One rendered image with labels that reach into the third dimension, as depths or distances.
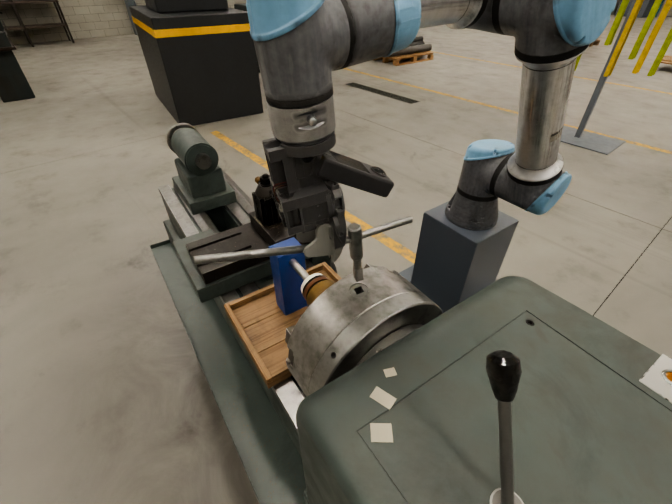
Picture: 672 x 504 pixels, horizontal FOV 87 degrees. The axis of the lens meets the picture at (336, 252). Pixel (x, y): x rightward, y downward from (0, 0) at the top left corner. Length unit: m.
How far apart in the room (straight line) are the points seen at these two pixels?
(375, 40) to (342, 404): 0.43
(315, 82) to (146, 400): 1.92
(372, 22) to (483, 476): 0.50
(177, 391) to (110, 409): 0.31
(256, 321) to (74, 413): 1.38
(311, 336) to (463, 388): 0.27
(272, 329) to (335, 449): 0.62
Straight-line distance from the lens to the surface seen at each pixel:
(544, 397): 0.57
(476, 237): 1.07
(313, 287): 0.82
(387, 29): 0.44
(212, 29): 5.35
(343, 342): 0.60
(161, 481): 1.92
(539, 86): 0.80
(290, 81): 0.39
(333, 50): 0.40
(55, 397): 2.39
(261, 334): 1.04
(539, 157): 0.91
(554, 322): 0.66
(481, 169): 1.02
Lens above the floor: 1.69
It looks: 39 degrees down
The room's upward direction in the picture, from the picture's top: straight up
